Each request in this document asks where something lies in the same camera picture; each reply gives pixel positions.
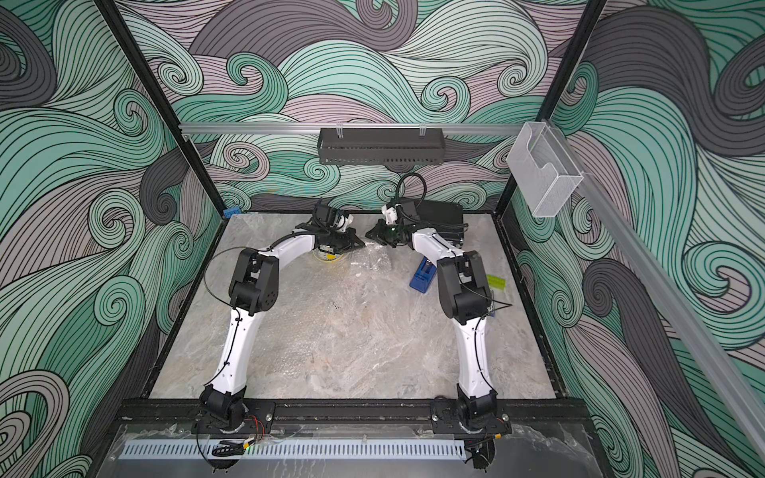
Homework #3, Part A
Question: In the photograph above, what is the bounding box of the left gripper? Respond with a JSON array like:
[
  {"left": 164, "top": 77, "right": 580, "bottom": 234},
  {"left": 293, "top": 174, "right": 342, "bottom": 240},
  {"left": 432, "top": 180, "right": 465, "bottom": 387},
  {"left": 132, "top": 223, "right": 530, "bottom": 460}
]
[{"left": 327, "top": 230, "right": 367, "bottom": 255}]

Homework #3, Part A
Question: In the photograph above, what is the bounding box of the clear bubble wrap sheet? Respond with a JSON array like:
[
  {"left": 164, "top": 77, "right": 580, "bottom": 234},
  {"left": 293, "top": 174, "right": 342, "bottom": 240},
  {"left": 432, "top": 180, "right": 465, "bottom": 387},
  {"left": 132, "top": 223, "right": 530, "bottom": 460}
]
[{"left": 238, "top": 238, "right": 479, "bottom": 398}]

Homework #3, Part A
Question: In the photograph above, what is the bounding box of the yellow patterned ceramic bowl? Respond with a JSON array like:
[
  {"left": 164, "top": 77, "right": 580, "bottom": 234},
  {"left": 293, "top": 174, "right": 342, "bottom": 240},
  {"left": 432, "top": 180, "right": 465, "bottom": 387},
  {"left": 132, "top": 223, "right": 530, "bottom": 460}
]
[{"left": 316, "top": 250, "right": 339, "bottom": 262}]

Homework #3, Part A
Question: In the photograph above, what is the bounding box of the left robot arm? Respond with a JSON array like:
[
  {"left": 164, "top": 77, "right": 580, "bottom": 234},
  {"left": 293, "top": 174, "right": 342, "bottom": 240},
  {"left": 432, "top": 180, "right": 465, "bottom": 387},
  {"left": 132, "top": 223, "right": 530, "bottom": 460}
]
[{"left": 199, "top": 204, "right": 365, "bottom": 432}]

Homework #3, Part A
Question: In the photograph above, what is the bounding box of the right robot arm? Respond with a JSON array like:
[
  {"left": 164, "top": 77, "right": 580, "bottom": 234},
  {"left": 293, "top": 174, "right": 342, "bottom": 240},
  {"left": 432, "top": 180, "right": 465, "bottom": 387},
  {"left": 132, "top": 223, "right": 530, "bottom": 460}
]
[{"left": 367, "top": 198, "right": 498, "bottom": 432}]

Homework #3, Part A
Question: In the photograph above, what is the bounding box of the black hard case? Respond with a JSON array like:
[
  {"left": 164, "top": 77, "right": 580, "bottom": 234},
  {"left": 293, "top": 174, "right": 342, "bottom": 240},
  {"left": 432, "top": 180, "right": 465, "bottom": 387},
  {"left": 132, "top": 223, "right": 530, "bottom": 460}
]
[{"left": 416, "top": 200, "right": 468, "bottom": 245}]

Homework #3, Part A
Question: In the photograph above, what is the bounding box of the blue tape dispenser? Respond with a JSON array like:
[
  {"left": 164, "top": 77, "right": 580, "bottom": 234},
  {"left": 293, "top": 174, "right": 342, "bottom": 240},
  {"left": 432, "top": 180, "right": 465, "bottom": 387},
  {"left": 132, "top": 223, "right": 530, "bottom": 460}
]
[{"left": 410, "top": 257, "right": 436, "bottom": 294}]

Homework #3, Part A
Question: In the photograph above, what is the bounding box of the blue corner clip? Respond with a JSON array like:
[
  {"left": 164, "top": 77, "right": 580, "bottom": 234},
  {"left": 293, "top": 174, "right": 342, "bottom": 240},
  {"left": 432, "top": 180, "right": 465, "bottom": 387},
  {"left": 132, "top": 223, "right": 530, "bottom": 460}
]
[{"left": 223, "top": 206, "right": 241, "bottom": 218}]

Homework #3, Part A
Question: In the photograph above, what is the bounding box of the green sticky note pad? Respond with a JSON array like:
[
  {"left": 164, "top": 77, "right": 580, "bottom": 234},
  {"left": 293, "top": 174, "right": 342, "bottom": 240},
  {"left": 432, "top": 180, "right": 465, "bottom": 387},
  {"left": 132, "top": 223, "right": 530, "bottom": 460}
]
[{"left": 486, "top": 274, "right": 507, "bottom": 291}]

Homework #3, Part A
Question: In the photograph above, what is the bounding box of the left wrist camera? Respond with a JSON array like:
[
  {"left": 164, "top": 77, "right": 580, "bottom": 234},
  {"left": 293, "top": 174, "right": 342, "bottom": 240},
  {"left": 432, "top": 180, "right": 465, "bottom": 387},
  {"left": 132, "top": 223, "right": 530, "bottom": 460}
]
[{"left": 334, "top": 211, "right": 354, "bottom": 233}]

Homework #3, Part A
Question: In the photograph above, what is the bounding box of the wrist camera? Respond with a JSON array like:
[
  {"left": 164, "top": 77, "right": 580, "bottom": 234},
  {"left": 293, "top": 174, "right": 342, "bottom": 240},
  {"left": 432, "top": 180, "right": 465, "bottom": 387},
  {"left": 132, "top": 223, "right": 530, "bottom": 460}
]
[
  {"left": 334, "top": 211, "right": 354, "bottom": 233},
  {"left": 382, "top": 204, "right": 398, "bottom": 226}
]

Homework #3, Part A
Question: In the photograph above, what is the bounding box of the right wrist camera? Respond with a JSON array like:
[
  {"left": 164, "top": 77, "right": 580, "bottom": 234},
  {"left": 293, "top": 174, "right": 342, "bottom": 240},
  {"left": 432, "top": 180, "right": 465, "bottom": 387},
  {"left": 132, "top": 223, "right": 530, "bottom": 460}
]
[{"left": 382, "top": 204, "right": 398, "bottom": 226}]

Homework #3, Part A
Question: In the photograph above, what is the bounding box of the black perforated wall tray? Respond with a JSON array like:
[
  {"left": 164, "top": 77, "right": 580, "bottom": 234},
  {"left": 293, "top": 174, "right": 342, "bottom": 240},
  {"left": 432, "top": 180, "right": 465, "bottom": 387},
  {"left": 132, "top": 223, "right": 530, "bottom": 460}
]
[{"left": 317, "top": 129, "right": 446, "bottom": 165}]

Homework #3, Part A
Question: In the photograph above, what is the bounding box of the aluminium rail back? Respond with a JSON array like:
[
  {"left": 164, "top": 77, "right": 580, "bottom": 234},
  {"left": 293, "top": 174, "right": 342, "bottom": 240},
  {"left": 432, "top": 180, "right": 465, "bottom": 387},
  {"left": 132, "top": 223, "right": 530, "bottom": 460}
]
[{"left": 179, "top": 121, "right": 523, "bottom": 137}]

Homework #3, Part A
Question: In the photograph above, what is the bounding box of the aluminium rail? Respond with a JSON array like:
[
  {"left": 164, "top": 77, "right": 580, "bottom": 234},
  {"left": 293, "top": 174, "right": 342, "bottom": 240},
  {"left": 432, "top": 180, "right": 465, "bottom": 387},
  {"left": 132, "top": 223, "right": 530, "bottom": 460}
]
[
  {"left": 558, "top": 127, "right": 765, "bottom": 461},
  {"left": 179, "top": 121, "right": 523, "bottom": 137}
]

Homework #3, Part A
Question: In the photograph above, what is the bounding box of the clear acrylic wall holder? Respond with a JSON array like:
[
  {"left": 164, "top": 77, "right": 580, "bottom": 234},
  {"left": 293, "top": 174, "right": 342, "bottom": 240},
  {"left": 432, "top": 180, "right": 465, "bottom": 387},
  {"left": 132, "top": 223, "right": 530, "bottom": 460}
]
[{"left": 506, "top": 121, "right": 583, "bottom": 218}]

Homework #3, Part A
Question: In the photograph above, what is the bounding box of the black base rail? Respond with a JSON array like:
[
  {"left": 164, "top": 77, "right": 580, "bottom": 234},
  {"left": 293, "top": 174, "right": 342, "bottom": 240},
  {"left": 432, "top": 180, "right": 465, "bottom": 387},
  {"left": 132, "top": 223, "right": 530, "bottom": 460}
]
[{"left": 116, "top": 398, "right": 590, "bottom": 435}]

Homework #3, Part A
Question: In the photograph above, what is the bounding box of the white slotted cable duct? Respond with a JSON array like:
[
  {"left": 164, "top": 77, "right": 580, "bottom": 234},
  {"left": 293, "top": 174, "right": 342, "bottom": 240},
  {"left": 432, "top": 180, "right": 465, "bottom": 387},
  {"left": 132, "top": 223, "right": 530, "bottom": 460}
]
[{"left": 118, "top": 438, "right": 467, "bottom": 461}]

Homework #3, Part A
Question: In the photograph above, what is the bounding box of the aluminium rail right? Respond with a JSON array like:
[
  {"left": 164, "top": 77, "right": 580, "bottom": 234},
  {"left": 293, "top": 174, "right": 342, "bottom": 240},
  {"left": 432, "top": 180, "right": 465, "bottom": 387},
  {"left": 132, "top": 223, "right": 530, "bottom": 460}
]
[{"left": 558, "top": 127, "right": 765, "bottom": 461}]

